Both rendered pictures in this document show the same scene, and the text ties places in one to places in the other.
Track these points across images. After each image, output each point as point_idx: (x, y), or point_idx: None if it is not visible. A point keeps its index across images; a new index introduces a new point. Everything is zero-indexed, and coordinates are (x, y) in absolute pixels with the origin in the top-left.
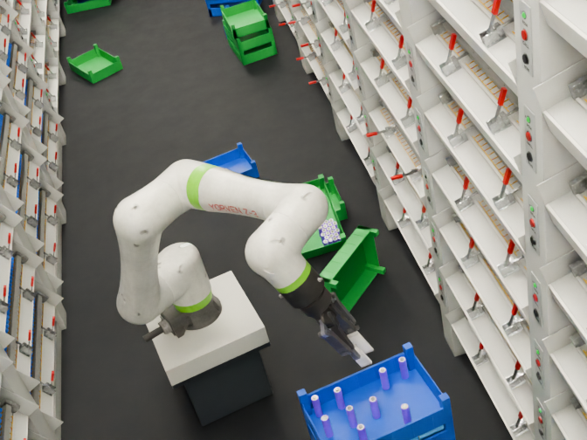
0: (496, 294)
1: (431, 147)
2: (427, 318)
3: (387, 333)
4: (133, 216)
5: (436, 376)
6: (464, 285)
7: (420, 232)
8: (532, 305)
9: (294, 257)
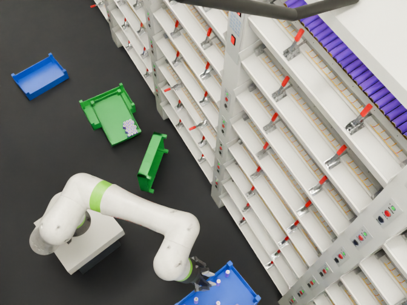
0: (269, 218)
1: (231, 137)
2: (198, 183)
3: (178, 196)
4: (57, 233)
5: (211, 223)
6: (235, 190)
7: (201, 149)
8: (318, 267)
9: (186, 265)
